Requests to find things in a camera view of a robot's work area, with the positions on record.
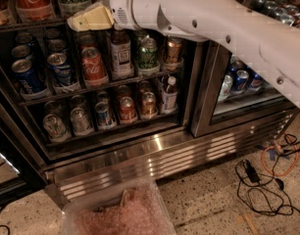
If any white green can bottom left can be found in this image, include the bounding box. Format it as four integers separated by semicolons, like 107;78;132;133
43;114;72;143

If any blue white can bottom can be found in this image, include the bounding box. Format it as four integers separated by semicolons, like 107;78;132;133
95;102;117;130

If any red Coca-Cola can middle shelf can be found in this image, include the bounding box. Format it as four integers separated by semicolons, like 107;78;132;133
81;47;109;87

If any clear plastic bin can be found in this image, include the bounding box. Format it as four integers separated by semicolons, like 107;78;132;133
63;177;176;235

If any red can bottom shelf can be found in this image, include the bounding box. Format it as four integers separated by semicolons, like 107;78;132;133
120;97;137;123

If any bronze can bottom shelf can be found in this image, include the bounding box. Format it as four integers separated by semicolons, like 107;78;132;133
141;92;158;118

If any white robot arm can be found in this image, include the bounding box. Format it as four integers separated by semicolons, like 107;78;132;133
68;0;300;109

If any brown tea bottle white cap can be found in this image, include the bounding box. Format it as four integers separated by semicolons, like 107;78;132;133
111;29;133;80

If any black power adapter with cable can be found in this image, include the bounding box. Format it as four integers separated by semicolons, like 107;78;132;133
234;160;300;216

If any small tea bottle bottom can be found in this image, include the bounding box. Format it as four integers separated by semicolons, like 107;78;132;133
161;76;178;114

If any blue pepsi can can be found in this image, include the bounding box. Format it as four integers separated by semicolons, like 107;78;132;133
11;59;49;101
47;53;79;94

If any orange extension cord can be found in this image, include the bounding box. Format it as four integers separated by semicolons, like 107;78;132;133
261;142;300;178

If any pepsi can fridge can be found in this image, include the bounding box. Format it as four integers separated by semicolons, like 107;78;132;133
248;71;263;92
232;70;249;94

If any silver can right fridge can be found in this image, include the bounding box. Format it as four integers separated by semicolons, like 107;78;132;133
218;74;233;102

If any stainless steel fridge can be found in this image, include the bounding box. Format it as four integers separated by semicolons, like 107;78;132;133
0;0;300;206

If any pink bubble wrap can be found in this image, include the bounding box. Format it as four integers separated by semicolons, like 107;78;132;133
75;187;171;235

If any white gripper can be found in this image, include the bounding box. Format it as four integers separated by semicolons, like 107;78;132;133
67;0;168;32

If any silver can bottom shelf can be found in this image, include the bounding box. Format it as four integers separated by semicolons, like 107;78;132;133
70;108;94;136

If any large red Coca-Cola can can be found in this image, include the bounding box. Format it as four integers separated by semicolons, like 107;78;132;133
16;0;56;23

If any fridge glass door right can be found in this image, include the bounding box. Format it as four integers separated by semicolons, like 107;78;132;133
190;0;300;138

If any front blue Pepsi can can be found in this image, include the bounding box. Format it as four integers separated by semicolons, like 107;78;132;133
11;59;49;101

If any bronze soda can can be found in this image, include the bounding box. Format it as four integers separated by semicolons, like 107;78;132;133
163;36;182;71

